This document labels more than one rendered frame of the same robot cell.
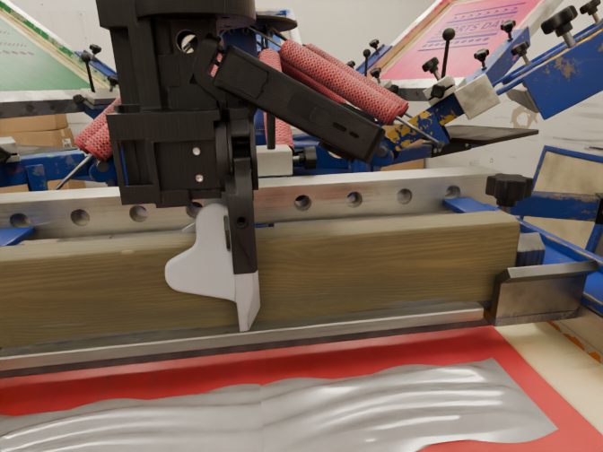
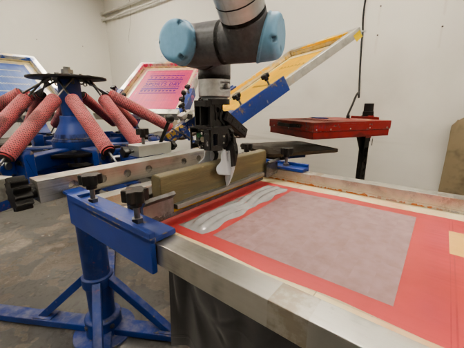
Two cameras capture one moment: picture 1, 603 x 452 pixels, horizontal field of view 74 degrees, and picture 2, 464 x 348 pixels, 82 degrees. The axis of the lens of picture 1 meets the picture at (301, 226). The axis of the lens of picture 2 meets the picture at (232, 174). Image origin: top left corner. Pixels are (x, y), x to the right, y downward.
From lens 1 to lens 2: 0.54 m
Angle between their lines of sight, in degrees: 43
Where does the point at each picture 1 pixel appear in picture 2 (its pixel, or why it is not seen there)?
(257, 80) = (231, 119)
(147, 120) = (218, 128)
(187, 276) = (221, 170)
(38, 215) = not seen: hidden behind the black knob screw
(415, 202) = not seen: hidden behind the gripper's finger
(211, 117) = (227, 128)
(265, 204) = (172, 163)
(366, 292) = (244, 172)
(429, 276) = (254, 166)
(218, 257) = (226, 163)
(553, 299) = (273, 168)
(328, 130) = (241, 130)
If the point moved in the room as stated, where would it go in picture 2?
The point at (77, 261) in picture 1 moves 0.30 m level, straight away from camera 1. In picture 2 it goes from (193, 170) to (79, 163)
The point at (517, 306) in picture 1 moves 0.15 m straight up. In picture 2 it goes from (268, 170) to (271, 122)
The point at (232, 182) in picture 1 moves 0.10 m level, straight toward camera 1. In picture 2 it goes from (233, 143) to (270, 146)
